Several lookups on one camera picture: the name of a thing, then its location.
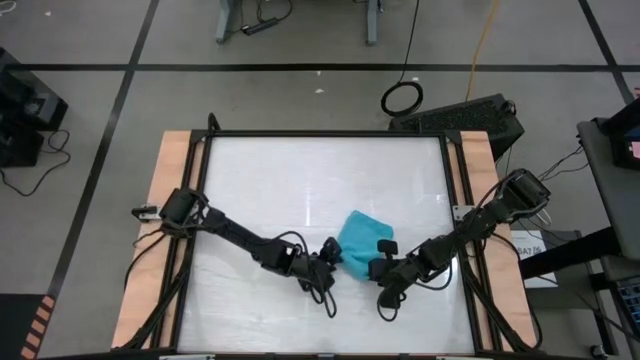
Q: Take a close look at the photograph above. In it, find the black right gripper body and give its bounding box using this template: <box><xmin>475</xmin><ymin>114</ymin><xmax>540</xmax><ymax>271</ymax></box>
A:
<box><xmin>379</xmin><ymin>248</ymin><xmax>426</xmax><ymax>301</ymax></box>

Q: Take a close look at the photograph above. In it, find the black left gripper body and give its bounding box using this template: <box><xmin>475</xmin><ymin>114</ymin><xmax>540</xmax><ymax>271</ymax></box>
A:
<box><xmin>287</xmin><ymin>249</ymin><xmax>337</xmax><ymax>294</ymax></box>

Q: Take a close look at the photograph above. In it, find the blue towel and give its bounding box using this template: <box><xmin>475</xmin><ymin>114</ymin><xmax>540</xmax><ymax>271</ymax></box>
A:
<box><xmin>336</xmin><ymin>209</ymin><xmax>395</xmax><ymax>282</ymax></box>

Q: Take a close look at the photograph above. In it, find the white paper sheet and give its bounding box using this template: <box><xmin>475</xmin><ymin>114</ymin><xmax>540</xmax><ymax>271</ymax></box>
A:
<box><xmin>509</xmin><ymin>228</ymin><xmax>559</xmax><ymax>290</ymax></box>

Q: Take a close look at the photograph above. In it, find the black keyboard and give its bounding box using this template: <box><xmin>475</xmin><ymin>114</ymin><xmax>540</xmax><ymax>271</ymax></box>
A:
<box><xmin>388</xmin><ymin>93</ymin><xmax>526</xmax><ymax>162</ymax></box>

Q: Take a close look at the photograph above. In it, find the black desk base beam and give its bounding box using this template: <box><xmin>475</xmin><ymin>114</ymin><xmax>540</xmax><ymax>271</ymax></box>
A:
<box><xmin>518</xmin><ymin>225</ymin><xmax>624</xmax><ymax>282</ymax></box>

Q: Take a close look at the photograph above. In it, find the light wooden table board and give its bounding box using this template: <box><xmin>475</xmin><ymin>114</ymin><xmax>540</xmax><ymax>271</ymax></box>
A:
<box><xmin>110</xmin><ymin>130</ymin><xmax>540</xmax><ymax>351</ymax></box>

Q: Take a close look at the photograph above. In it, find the grey desk leg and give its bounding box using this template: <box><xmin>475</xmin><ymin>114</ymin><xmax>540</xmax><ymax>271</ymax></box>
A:
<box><xmin>215</xmin><ymin>0</ymin><xmax>239</xmax><ymax>46</ymax></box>
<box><xmin>365</xmin><ymin>0</ymin><xmax>382</xmax><ymax>47</ymax></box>

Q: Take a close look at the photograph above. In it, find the grey desk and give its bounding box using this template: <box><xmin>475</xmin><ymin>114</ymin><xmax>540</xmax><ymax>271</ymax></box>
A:
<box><xmin>577</xmin><ymin>118</ymin><xmax>640</xmax><ymax>262</ymax></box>

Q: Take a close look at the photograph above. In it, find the blue button control pad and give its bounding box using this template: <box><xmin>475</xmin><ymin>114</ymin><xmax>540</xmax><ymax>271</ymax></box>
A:
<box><xmin>613</xmin><ymin>276</ymin><xmax>640</xmax><ymax>334</ymax></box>

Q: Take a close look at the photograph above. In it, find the black power strip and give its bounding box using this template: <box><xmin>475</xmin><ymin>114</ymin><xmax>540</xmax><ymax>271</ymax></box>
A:
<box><xmin>241</xmin><ymin>16</ymin><xmax>280</xmax><ymax>37</ymax></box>

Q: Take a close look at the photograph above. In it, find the black device with pink screen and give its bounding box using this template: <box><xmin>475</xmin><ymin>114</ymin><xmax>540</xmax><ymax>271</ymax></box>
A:
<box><xmin>594</xmin><ymin>97</ymin><xmax>640</xmax><ymax>171</ymax></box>

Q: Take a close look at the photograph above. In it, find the black floor equipment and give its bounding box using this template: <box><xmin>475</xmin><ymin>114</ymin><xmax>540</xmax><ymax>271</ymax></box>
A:
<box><xmin>0</xmin><ymin>47</ymin><xmax>70</xmax><ymax>169</ymax></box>

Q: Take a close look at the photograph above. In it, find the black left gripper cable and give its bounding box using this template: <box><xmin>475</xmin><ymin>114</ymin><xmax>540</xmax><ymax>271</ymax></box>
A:
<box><xmin>279</xmin><ymin>229</ymin><xmax>339</xmax><ymax>320</ymax></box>

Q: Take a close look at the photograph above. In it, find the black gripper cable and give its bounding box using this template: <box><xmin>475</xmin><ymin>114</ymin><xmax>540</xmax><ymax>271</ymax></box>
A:
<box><xmin>375</xmin><ymin>259</ymin><xmax>454</xmax><ymax>323</ymax></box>
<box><xmin>279</xmin><ymin>229</ymin><xmax>339</xmax><ymax>320</ymax></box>

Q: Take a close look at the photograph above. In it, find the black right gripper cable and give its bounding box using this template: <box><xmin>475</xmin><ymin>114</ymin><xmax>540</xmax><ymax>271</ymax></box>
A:
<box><xmin>375</xmin><ymin>259</ymin><xmax>454</xmax><ymax>323</ymax></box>

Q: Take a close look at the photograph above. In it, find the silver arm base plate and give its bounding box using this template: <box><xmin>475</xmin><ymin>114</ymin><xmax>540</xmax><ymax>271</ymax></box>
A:
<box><xmin>451</xmin><ymin>203</ymin><xmax>475</xmax><ymax>224</ymax></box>
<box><xmin>131</xmin><ymin>203</ymin><xmax>162</xmax><ymax>222</ymax></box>

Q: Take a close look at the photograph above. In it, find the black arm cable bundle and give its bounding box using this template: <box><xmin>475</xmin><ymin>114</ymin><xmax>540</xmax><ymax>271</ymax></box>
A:
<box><xmin>119</xmin><ymin>219</ymin><xmax>194</xmax><ymax>351</ymax></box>
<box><xmin>459</xmin><ymin>234</ymin><xmax>545</xmax><ymax>354</ymax></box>

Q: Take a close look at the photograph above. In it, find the black table frame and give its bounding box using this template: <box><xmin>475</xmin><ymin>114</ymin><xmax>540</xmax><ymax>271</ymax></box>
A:
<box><xmin>149</xmin><ymin>112</ymin><xmax>504</xmax><ymax>360</ymax></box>

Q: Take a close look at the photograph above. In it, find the black coiled cable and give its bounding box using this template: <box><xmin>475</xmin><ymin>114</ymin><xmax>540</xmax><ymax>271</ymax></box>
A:
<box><xmin>380</xmin><ymin>0</ymin><xmax>425</xmax><ymax>119</ymax></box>

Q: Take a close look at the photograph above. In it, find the yellow cable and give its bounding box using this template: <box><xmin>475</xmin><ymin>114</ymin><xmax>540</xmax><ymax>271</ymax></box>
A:
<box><xmin>464</xmin><ymin>0</ymin><xmax>501</xmax><ymax>102</ymax></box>

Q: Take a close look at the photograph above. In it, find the black floor cable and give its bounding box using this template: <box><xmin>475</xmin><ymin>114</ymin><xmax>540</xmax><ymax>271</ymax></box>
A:
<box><xmin>0</xmin><ymin>128</ymin><xmax>73</xmax><ymax>198</ymax></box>

